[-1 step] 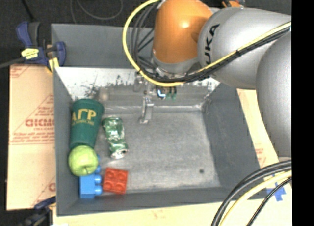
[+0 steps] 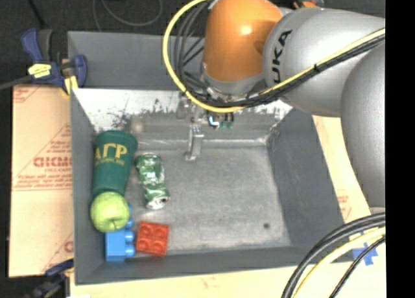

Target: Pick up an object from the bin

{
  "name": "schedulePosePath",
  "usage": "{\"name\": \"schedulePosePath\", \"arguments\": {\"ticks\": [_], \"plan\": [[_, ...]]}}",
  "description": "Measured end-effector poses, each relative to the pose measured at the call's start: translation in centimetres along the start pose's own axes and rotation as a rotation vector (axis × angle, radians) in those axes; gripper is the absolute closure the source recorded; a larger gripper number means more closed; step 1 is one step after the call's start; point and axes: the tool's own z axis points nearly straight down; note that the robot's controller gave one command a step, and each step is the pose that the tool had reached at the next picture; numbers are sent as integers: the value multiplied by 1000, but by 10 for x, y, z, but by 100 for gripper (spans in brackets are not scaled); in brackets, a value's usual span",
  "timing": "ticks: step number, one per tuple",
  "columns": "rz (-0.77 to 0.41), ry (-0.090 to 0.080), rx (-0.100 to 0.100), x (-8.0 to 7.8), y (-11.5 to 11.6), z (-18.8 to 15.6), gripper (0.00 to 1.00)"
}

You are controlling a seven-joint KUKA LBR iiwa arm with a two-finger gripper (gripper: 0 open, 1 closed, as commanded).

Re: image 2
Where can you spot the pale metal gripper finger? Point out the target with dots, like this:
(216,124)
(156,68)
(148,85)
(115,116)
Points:
(183,109)
(195,142)

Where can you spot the grey metal bin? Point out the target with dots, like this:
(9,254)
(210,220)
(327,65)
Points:
(220,193)

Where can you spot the crushed green drink can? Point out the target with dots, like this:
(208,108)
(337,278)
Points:
(151,178)

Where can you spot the dark green cup yellow letters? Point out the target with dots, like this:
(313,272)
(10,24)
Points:
(111,164)

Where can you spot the red toy brick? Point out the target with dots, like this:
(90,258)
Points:
(152,238)

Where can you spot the green apple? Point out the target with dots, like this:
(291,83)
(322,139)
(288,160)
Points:
(108,210)

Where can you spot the blue toy brick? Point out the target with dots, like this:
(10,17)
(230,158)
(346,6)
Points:
(116,245)

